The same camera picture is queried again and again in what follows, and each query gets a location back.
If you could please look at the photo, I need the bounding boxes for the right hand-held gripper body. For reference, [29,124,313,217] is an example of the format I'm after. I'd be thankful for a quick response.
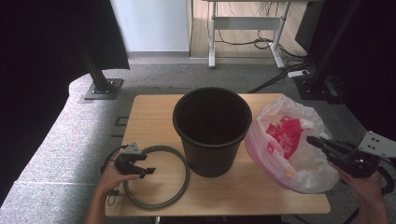
[330,130,396,179]

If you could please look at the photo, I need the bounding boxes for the grey trash can rim ring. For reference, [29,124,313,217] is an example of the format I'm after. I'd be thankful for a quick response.
[122,145,191,210]

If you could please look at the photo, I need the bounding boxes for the person's right hand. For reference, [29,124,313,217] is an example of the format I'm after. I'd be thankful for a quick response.
[331,162,386,202]

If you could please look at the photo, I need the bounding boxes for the black plastic trash can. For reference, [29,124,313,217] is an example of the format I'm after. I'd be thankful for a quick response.
[172,87,253,179]

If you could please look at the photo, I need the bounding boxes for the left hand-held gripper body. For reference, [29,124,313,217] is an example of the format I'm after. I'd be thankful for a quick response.
[114,142,142,175]

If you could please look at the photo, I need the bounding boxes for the right hand-held gripper cable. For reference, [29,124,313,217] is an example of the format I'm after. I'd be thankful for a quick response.
[342,157,396,224]

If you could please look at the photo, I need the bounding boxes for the clear plastic bag red print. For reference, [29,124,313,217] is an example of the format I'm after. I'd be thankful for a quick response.
[244,94,340,194]

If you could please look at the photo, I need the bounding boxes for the white power strip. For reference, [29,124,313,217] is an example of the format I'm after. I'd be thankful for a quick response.
[287,69,312,78]

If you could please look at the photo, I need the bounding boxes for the person's left hand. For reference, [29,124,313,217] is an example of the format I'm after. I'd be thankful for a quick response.
[97,161,141,197]

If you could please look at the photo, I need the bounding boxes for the black curtain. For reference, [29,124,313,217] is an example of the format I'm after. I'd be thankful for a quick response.
[295,0,396,166]
[0,0,131,206]

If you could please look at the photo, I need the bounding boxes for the white desk frame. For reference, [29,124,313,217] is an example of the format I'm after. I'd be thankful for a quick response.
[207,0,292,70]

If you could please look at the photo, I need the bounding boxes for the black metal stand grey base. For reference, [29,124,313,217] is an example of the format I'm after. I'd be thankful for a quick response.
[81,50,125,101]

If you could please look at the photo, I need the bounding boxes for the black floor cable bundle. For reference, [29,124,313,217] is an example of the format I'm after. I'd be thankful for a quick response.
[247,46,316,94]

